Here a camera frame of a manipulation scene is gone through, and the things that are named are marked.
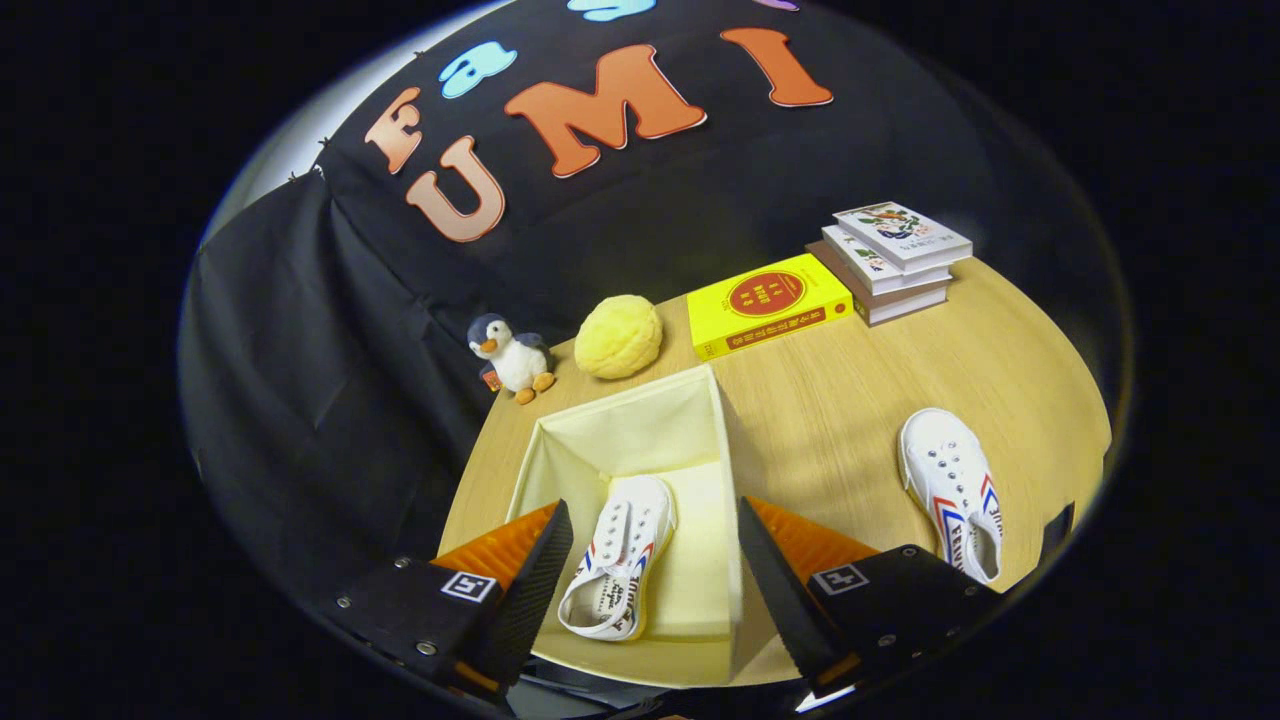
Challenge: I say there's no yellow book with red circle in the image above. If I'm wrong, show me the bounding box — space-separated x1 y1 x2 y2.
686 253 854 361

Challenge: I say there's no brown book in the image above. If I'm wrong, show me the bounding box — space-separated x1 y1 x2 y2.
806 240 949 327

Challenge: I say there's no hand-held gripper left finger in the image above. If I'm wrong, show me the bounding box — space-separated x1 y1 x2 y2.
322 500 575 701

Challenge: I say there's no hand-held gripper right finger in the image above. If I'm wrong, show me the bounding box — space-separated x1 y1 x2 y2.
738 497 1001 696

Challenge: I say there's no white illustrated book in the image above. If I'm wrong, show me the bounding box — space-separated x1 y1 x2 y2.
833 201 974 273
822 225 951 297

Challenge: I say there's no cream fabric storage box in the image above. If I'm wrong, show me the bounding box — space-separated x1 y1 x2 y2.
505 363 746 686

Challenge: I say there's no white shoe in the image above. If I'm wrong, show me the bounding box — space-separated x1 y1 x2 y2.
897 407 1004 585
557 474 678 642

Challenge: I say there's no penguin plush toy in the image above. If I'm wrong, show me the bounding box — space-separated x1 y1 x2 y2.
467 313 557 405

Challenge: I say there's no yellow round plush bun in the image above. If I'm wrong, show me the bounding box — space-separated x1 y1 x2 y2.
574 294 664 380

